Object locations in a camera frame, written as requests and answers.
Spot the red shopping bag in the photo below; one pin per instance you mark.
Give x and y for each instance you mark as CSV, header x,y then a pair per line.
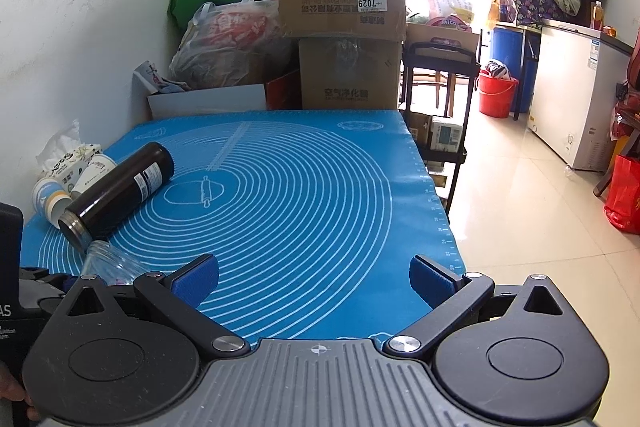
x,y
622,207

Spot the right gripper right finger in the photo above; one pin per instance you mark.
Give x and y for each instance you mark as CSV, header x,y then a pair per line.
x,y
455,301

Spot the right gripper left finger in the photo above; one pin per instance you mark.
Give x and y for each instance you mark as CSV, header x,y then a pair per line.
x,y
174,299

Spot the clear plastic bag red contents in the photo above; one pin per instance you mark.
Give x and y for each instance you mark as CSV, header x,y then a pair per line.
x,y
232,45

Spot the lower cardboard box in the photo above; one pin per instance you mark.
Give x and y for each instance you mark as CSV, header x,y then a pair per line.
x,y
349,73

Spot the blue sailboat paper cup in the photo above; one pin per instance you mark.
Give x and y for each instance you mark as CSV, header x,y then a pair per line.
x,y
50,199

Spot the person's hand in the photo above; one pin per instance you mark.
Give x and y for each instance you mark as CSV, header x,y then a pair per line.
x,y
11,390

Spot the blue barrel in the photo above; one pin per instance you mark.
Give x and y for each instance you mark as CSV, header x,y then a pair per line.
x,y
518,49

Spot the red bucket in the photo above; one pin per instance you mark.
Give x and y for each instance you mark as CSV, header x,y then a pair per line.
x,y
496,94

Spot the white chest freezer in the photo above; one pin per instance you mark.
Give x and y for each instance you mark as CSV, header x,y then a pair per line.
x,y
575,92

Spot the white paper cup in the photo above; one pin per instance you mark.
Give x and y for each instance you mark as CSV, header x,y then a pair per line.
x,y
98,167

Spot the black thermos flask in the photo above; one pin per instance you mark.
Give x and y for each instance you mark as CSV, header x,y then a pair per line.
x,y
98,212

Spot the clear glass jar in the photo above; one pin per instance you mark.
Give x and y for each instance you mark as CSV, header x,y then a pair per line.
x,y
112,265

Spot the blue silicone baking mat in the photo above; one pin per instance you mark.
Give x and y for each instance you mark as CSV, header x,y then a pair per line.
x,y
313,216

